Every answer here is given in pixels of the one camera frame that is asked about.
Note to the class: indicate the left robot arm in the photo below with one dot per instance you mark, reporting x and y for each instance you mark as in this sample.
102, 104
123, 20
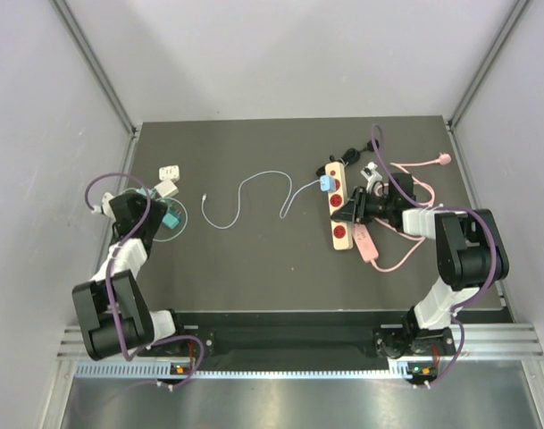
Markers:
111, 310

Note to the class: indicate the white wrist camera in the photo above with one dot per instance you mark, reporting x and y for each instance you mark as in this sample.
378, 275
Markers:
102, 203
371, 175

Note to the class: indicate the blue usb charger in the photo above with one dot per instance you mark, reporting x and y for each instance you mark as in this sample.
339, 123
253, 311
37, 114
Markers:
328, 183

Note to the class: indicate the white cube charger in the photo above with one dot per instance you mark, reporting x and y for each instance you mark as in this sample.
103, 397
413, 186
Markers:
166, 189

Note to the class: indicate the turquoise usb charger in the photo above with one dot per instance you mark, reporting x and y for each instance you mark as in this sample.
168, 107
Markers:
171, 220

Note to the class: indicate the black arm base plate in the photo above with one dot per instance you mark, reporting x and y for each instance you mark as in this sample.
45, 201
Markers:
369, 342

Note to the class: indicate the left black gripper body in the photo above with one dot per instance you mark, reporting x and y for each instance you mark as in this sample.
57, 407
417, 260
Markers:
154, 216

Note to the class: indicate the beige red power strip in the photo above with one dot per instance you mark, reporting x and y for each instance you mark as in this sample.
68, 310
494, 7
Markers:
340, 230

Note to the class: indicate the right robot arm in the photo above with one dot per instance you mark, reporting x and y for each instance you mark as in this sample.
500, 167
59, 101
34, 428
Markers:
469, 251

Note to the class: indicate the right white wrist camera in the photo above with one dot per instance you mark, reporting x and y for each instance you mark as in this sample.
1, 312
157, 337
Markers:
371, 175

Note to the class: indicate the pink power strip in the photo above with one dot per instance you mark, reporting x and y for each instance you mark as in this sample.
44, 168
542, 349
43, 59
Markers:
364, 243

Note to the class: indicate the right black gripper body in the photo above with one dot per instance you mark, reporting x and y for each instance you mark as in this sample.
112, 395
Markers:
368, 206

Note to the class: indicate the white square adapter plug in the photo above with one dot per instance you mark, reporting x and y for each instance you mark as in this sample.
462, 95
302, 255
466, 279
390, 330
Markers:
169, 173

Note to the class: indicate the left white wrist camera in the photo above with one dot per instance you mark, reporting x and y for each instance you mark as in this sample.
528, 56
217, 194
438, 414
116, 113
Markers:
102, 203

